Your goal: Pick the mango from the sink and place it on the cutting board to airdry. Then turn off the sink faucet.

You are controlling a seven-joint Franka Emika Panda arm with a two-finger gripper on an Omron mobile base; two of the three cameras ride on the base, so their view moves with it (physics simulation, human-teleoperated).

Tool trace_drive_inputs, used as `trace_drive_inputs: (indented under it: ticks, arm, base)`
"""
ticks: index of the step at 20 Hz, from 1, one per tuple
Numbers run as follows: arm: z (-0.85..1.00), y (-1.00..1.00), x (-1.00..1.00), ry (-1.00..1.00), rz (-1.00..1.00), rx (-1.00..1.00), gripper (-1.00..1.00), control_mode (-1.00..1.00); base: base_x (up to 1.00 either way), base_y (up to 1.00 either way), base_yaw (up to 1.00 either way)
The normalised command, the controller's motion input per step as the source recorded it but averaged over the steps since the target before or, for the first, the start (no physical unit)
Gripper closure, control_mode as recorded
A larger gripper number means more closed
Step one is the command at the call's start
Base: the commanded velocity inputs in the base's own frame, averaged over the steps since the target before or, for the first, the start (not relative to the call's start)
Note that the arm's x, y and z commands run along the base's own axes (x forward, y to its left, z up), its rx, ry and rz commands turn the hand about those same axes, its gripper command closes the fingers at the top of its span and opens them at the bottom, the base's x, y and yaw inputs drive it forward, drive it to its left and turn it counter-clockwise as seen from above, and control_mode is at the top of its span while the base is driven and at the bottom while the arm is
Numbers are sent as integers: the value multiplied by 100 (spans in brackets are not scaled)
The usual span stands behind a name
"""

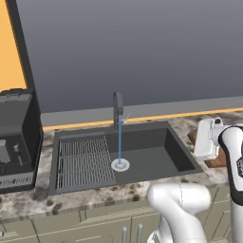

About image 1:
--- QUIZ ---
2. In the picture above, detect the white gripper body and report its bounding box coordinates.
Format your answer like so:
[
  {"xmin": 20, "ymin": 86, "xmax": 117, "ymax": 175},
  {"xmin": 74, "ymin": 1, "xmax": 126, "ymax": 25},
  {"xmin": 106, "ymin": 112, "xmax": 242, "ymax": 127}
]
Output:
[{"xmin": 193, "ymin": 119, "xmax": 220, "ymax": 161}]

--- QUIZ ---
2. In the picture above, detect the brown wooden cutting board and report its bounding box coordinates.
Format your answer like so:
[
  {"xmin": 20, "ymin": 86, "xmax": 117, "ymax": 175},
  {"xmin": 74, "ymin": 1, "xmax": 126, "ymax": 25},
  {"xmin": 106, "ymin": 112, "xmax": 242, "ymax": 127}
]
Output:
[{"xmin": 186, "ymin": 130, "xmax": 230, "ymax": 170}]

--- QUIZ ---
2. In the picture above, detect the dark grey sink basin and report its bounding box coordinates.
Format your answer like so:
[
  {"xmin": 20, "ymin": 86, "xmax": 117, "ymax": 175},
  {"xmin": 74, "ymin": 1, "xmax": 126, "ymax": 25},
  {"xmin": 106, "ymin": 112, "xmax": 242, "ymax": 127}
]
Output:
[{"xmin": 47, "ymin": 120, "xmax": 204, "ymax": 196}]

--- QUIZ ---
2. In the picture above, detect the round silver sink drain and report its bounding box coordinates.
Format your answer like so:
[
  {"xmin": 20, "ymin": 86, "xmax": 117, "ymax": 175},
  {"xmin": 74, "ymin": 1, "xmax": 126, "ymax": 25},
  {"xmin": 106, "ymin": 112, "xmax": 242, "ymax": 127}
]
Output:
[{"xmin": 110, "ymin": 158, "xmax": 131, "ymax": 173}]

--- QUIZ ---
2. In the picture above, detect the dark grey sink faucet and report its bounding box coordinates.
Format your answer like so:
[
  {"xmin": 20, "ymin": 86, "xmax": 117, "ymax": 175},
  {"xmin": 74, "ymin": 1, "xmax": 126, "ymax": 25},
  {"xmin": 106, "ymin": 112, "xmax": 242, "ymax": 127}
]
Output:
[{"xmin": 112, "ymin": 91, "xmax": 124, "ymax": 131}]

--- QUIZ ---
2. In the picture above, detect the beige panel under sink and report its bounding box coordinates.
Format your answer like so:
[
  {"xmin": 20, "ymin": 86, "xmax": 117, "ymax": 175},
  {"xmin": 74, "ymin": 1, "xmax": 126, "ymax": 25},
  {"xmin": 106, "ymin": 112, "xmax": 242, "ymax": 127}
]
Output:
[{"xmin": 84, "ymin": 204, "xmax": 159, "ymax": 230}]

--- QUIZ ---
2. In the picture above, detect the beige cupboard front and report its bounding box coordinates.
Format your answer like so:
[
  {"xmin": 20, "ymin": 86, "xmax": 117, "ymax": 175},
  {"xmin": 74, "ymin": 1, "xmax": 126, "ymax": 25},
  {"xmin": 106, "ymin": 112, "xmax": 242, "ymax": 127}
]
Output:
[{"xmin": 198, "ymin": 185, "xmax": 234, "ymax": 243}]

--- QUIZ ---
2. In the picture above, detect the blue water stream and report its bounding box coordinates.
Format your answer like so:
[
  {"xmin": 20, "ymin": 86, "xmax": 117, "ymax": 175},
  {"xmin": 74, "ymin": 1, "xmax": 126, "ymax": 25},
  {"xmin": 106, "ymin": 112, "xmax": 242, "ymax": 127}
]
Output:
[{"xmin": 118, "ymin": 114, "xmax": 123, "ymax": 165}]

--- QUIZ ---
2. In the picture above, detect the beige cupboard door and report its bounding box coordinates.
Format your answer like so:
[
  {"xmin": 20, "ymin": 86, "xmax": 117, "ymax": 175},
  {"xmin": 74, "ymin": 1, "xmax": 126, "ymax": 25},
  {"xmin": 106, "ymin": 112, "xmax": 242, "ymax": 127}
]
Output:
[
  {"xmin": 130, "ymin": 212, "xmax": 163, "ymax": 243},
  {"xmin": 37, "ymin": 221, "xmax": 131, "ymax": 243}
]

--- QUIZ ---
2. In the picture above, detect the beige drawer front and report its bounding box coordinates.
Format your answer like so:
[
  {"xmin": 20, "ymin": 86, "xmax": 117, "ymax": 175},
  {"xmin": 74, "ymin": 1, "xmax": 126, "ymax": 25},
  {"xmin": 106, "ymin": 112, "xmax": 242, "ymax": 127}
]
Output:
[{"xmin": 30, "ymin": 210, "xmax": 84, "ymax": 235}]

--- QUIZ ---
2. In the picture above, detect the black coffee machine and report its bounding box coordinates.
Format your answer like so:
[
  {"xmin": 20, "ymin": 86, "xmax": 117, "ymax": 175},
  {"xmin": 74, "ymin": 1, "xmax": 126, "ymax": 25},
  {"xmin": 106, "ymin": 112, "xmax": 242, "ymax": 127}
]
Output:
[{"xmin": 0, "ymin": 87, "xmax": 45, "ymax": 195}]

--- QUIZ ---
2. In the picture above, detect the grey cupboard door handle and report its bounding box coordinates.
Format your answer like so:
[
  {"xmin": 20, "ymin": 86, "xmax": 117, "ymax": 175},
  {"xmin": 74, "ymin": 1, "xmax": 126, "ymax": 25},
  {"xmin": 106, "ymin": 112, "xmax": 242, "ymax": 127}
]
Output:
[
  {"xmin": 121, "ymin": 226, "xmax": 128, "ymax": 243},
  {"xmin": 136, "ymin": 223, "xmax": 143, "ymax": 243}
]

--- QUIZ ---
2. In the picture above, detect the grey wire sink rack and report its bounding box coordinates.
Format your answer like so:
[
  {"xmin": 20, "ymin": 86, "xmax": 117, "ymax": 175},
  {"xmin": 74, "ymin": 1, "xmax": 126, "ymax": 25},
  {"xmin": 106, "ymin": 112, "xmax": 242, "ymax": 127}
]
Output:
[{"xmin": 55, "ymin": 134, "xmax": 117, "ymax": 191}]

